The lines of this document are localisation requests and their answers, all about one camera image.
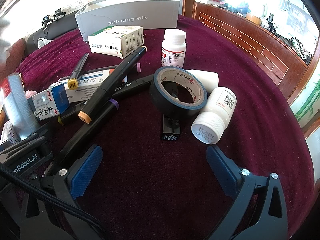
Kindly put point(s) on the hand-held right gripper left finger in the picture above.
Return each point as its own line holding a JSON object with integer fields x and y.
{"x": 86, "y": 170}

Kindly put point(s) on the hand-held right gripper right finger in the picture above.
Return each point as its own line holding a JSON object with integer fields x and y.
{"x": 221, "y": 167}

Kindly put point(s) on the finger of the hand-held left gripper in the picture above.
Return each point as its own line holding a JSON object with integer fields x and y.
{"x": 45, "y": 130}
{"x": 25, "y": 145}

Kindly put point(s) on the grey box with red end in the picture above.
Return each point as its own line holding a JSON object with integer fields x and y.
{"x": 17, "y": 110}

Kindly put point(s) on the black marker with purple cap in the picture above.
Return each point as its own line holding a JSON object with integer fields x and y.
{"x": 82, "y": 135}

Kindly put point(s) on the long white medicine box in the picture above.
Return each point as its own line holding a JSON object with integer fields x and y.
{"x": 91, "y": 82}

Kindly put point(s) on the black marker with yellow band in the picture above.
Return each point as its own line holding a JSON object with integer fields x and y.
{"x": 135, "y": 83}

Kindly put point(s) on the white and green medicine box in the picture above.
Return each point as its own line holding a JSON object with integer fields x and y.
{"x": 110, "y": 43}

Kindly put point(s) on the small blue and white box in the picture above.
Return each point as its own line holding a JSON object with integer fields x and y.
{"x": 47, "y": 103}

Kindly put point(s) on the pink fuzzy sponge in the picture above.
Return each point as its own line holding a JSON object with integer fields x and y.
{"x": 30, "y": 93}

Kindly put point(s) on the white pill bottle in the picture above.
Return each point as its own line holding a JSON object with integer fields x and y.
{"x": 173, "y": 52}
{"x": 212, "y": 120}

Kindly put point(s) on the small black box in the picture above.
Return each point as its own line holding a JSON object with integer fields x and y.
{"x": 171, "y": 136}

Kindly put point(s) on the maroon velvet cloth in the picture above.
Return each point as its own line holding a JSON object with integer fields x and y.
{"x": 150, "y": 180}

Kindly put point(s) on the black marker with yellow cap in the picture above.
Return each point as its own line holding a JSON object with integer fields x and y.
{"x": 78, "y": 70}

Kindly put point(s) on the reddish brown cushion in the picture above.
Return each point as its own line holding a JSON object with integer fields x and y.
{"x": 12, "y": 52}

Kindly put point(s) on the white plastic bag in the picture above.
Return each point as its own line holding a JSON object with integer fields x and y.
{"x": 43, "y": 42}

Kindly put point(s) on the black tape roll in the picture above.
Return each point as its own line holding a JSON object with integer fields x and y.
{"x": 160, "y": 97}

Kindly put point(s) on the black sofa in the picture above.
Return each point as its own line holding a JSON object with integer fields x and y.
{"x": 57, "y": 28}

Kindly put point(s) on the small black clamp gadget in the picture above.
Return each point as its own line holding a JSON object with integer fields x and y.
{"x": 58, "y": 13}
{"x": 45, "y": 20}

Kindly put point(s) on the wooden counter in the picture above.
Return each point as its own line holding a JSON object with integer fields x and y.
{"x": 250, "y": 42}

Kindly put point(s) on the large grey cardboard box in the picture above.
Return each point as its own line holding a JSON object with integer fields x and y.
{"x": 130, "y": 15}

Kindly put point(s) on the bamboo wall sticker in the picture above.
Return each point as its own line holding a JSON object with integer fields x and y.
{"x": 307, "y": 100}

